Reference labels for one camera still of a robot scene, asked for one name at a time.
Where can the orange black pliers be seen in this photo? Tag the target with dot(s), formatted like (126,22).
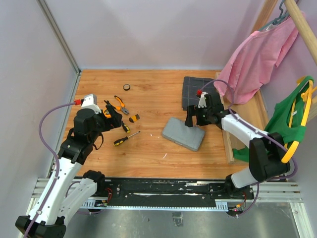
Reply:
(120,108)

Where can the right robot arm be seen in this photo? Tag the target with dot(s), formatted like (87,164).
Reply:
(266,150)

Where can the hex key set orange holder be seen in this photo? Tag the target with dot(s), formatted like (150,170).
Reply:
(134,118)

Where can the pink shirt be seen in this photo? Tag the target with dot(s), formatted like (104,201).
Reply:
(251,65)

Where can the green shirt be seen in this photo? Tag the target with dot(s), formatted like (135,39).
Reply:
(293,136)

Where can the grey plastic tool case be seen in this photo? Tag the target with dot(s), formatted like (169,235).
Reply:
(188,137)

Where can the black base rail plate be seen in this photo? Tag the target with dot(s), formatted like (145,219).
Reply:
(165,192)

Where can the yellow clothes hanger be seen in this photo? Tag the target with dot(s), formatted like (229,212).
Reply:
(304,107)

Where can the flathead screwdriver black yellow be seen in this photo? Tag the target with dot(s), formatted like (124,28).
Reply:
(120,141)

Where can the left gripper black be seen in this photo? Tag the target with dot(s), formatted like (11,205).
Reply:
(115,121)

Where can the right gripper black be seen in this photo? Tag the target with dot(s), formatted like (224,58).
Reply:
(193,111)

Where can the yellow tape measure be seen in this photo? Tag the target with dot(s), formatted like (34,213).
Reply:
(107,113)

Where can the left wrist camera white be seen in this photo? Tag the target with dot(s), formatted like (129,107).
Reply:
(90,102)

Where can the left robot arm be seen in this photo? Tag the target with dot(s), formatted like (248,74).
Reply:
(56,206)

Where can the wooden clothes rack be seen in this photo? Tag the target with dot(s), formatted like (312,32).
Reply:
(251,66)

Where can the phillips screwdriver black yellow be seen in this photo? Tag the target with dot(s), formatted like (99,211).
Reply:
(125,127)

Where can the dark grey checked cloth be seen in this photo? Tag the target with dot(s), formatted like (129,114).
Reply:
(189,90)

